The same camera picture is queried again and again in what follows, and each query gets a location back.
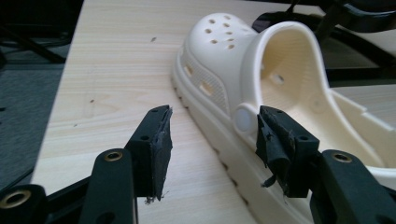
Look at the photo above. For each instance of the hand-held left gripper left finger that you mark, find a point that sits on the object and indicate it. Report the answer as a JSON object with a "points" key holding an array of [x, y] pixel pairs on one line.
{"points": [[149, 168]]}

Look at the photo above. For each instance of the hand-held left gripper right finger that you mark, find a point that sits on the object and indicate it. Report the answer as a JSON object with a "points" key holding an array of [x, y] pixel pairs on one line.
{"points": [[299, 161]]}

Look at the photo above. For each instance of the red-topped black shoe rack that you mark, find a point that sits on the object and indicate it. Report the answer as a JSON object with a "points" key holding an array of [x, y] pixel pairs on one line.
{"points": [[358, 73]]}

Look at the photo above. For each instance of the cream clog shoe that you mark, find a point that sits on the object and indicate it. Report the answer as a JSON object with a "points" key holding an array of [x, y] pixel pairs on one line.
{"points": [[218, 59]]}

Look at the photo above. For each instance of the black metal stand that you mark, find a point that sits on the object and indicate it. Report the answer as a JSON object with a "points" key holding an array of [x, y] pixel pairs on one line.
{"points": [[34, 46]]}

